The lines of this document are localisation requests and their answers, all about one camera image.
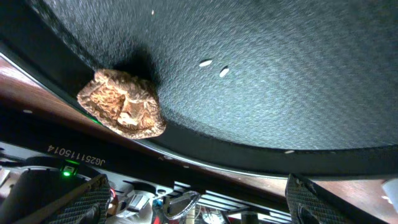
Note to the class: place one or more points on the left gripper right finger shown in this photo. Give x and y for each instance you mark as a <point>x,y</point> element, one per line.
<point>310,203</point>

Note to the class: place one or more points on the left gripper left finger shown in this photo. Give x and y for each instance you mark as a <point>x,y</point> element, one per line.
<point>87,203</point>

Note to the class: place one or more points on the brown walnut shell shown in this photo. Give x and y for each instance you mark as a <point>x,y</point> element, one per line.
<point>126,104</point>

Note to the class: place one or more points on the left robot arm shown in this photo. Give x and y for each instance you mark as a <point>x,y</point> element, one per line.
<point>70,177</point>

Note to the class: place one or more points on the round black tray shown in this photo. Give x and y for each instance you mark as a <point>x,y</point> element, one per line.
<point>263,87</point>

